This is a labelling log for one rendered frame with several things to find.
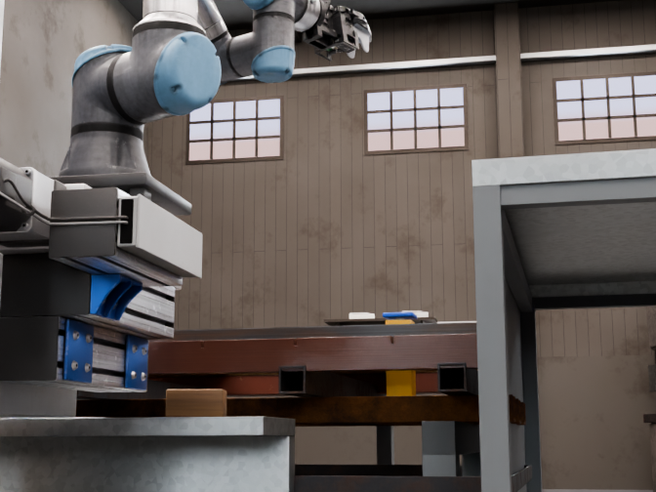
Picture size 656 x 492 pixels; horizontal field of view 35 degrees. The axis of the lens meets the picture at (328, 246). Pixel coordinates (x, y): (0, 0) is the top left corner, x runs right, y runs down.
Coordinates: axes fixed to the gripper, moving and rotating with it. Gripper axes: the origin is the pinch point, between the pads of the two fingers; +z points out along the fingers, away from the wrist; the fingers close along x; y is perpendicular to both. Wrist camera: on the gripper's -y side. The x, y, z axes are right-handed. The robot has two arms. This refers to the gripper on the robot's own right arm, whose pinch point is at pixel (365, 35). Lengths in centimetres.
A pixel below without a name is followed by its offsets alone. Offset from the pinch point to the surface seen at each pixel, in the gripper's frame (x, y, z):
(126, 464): -42, 81, -33
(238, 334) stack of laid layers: -26, 59, -18
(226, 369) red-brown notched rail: -26, 66, -22
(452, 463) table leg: 7, 87, -1
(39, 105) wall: -684, -352, 475
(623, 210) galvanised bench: 42, 47, 12
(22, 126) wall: -674, -319, 446
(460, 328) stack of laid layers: 13, 64, -1
